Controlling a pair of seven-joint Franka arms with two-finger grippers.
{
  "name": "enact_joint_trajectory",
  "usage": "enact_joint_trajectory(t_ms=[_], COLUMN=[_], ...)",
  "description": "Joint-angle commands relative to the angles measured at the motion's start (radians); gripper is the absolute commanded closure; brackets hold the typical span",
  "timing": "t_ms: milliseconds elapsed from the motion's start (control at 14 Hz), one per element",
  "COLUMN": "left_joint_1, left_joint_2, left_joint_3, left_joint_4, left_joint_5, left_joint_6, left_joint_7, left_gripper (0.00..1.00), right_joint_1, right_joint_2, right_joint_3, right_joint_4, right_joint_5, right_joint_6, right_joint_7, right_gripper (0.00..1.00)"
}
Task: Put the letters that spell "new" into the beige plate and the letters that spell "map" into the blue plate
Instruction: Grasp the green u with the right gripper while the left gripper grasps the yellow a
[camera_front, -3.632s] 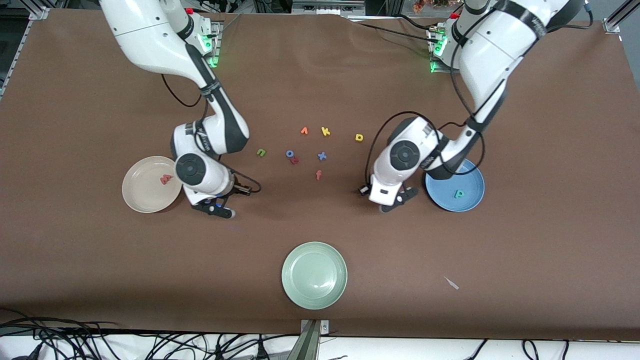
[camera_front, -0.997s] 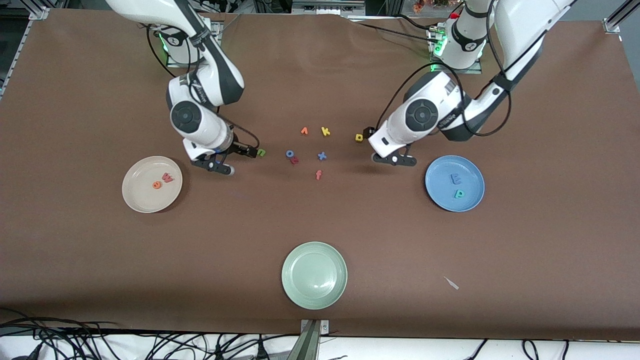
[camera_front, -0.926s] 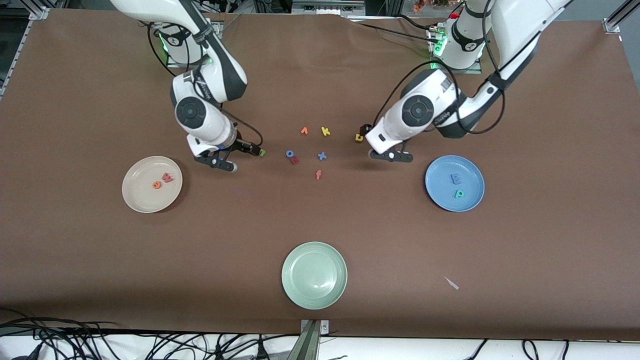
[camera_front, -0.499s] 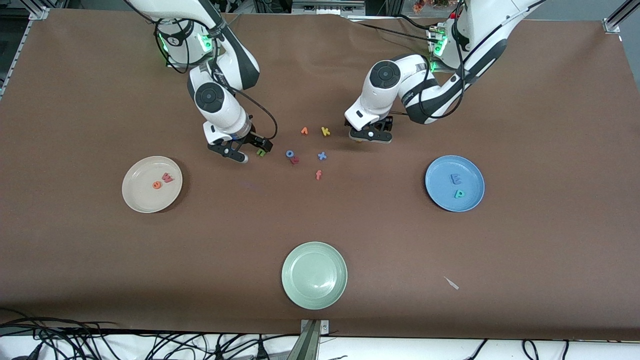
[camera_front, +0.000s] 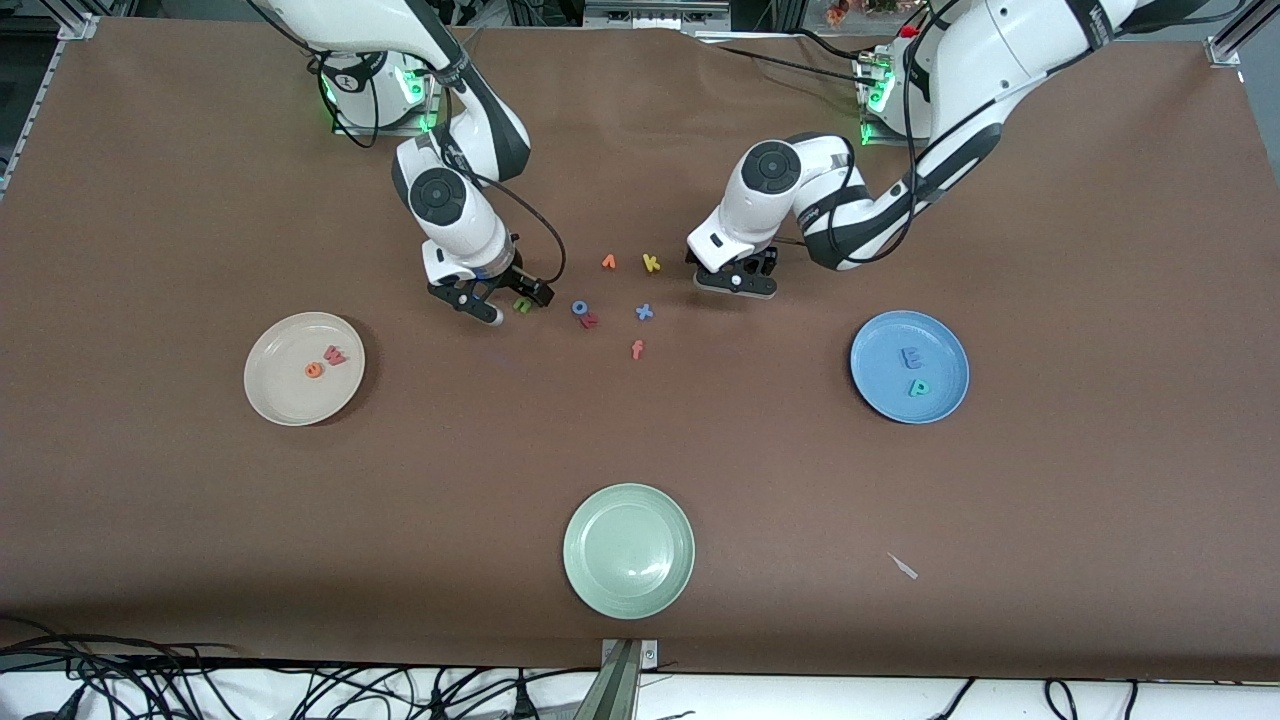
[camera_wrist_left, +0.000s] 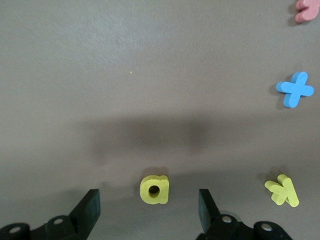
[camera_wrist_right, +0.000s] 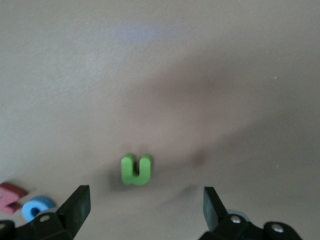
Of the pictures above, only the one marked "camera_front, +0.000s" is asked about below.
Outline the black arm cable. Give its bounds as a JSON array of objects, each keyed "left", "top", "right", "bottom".
[
  {"left": 785, "top": 0, "right": 1001, "bottom": 266},
  {"left": 305, "top": 50, "right": 564, "bottom": 293}
]

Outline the aluminium table side rail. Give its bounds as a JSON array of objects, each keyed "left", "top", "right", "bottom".
[{"left": 0, "top": 15, "right": 98, "bottom": 196}]

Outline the green round plate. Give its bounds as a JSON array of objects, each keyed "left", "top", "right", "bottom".
[{"left": 562, "top": 483, "right": 696, "bottom": 621}]

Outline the black cable across table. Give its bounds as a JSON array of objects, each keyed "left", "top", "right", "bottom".
[{"left": 690, "top": 28, "right": 881, "bottom": 87}]

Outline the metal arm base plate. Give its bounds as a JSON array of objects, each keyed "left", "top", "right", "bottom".
[
  {"left": 330, "top": 45, "right": 443, "bottom": 137},
  {"left": 855, "top": 45, "right": 936, "bottom": 148}
]

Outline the dried flower bunch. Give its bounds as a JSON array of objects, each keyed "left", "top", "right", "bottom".
[{"left": 825, "top": 0, "right": 901, "bottom": 26}]

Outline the black floor cable tangle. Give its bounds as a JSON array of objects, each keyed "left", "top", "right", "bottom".
[{"left": 0, "top": 615, "right": 601, "bottom": 720}]

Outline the beige round plate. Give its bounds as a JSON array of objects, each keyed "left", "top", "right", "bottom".
[{"left": 243, "top": 311, "right": 367, "bottom": 428}]

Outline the metal table edge bracket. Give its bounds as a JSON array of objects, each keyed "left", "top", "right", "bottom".
[{"left": 575, "top": 638, "right": 661, "bottom": 720}]

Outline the blue round plate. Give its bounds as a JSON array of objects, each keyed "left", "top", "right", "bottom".
[{"left": 849, "top": 309, "right": 971, "bottom": 425}]

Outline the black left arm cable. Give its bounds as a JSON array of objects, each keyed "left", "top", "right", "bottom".
[{"left": 785, "top": 0, "right": 1001, "bottom": 266}]

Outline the brown table cover sheet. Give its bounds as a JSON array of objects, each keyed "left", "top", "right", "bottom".
[{"left": 0, "top": 20, "right": 1280, "bottom": 683}]

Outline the grey metal box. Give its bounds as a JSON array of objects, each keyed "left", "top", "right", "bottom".
[{"left": 583, "top": 0, "right": 731, "bottom": 31}]

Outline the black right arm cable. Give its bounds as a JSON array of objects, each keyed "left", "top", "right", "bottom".
[{"left": 305, "top": 50, "right": 564, "bottom": 293}]

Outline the aluminium frame profile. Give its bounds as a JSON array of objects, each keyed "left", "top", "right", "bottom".
[{"left": 1205, "top": 0, "right": 1280, "bottom": 69}]

